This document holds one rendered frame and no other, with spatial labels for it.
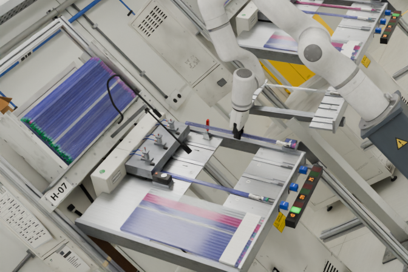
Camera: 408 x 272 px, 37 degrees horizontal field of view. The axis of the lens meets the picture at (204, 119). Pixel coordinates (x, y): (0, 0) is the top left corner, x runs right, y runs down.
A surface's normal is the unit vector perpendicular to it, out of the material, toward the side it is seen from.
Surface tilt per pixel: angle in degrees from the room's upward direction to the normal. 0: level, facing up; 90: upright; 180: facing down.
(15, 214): 90
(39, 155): 90
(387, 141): 90
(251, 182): 45
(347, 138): 90
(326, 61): 127
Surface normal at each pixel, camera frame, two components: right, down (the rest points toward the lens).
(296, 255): 0.55, -0.43
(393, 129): -0.24, 0.39
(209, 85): -0.45, 0.57
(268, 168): -0.11, -0.80
